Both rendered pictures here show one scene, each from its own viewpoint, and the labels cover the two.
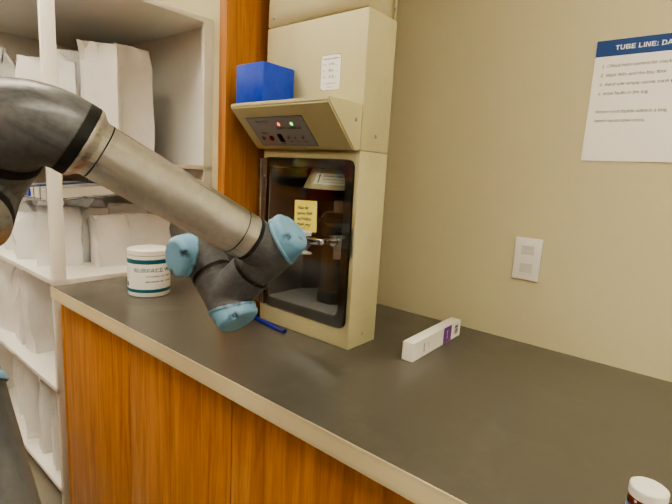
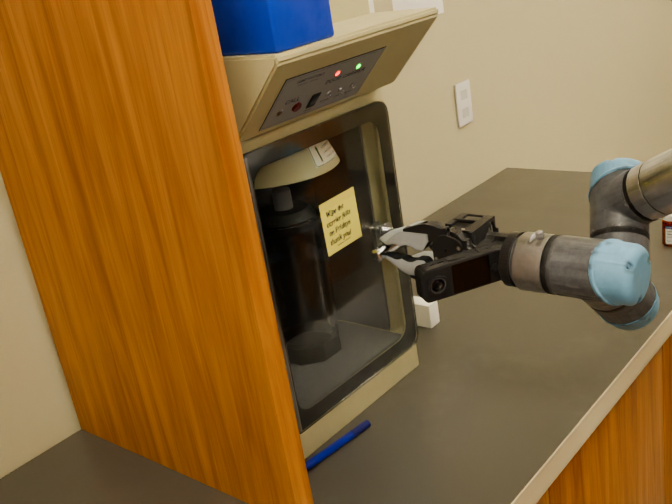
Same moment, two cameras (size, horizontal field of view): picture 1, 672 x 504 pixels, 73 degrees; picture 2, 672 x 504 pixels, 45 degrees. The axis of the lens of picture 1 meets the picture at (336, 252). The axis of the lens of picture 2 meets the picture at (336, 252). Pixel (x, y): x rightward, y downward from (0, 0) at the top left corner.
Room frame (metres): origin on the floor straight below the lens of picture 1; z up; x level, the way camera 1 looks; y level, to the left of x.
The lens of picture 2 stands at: (1.07, 1.16, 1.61)
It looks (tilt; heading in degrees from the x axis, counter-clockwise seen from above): 21 degrees down; 274
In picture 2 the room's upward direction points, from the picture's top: 10 degrees counter-clockwise
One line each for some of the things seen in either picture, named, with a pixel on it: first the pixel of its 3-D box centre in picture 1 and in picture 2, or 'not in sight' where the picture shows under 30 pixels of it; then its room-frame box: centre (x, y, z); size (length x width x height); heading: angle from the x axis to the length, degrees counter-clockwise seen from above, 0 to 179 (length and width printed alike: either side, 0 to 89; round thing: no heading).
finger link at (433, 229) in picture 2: not in sight; (432, 238); (1.01, 0.12, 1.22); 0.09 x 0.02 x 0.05; 141
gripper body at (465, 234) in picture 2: not in sight; (482, 252); (0.94, 0.14, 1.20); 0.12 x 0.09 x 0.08; 141
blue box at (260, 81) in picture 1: (265, 86); (268, 6); (1.16, 0.20, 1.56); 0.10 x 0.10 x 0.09; 51
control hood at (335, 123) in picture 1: (292, 126); (336, 71); (1.10, 0.12, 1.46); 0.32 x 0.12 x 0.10; 51
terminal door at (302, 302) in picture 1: (301, 238); (339, 263); (1.14, 0.09, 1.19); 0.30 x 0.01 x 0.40; 50
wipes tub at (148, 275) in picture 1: (149, 270); not in sight; (1.44, 0.60, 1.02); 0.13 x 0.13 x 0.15
